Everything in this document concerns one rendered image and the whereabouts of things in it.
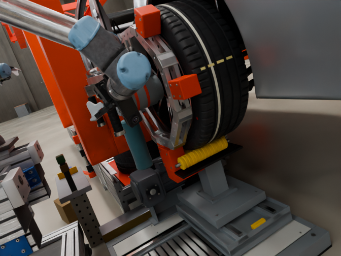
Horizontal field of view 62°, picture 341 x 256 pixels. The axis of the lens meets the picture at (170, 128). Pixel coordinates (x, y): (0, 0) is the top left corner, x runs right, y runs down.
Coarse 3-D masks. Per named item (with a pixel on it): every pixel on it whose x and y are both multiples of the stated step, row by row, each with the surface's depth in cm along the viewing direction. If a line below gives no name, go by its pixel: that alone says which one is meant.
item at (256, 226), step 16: (256, 208) 135; (272, 208) 131; (288, 208) 129; (192, 224) 146; (208, 224) 138; (240, 224) 131; (256, 224) 122; (272, 224) 126; (208, 240) 134; (224, 240) 124; (240, 240) 119; (256, 240) 123
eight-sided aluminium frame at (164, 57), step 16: (128, 32) 116; (160, 48) 105; (160, 64) 100; (176, 64) 102; (144, 112) 153; (176, 112) 104; (160, 128) 143; (176, 128) 110; (160, 144) 136; (176, 144) 120
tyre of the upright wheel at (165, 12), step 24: (192, 0) 115; (168, 24) 103; (192, 24) 103; (216, 24) 105; (192, 48) 99; (216, 48) 102; (240, 48) 106; (192, 72) 100; (216, 72) 102; (240, 72) 107; (216, 96) 104; (240, 96) 111; (216, 120) 110; (240, 120) 121; (192, 144) 123
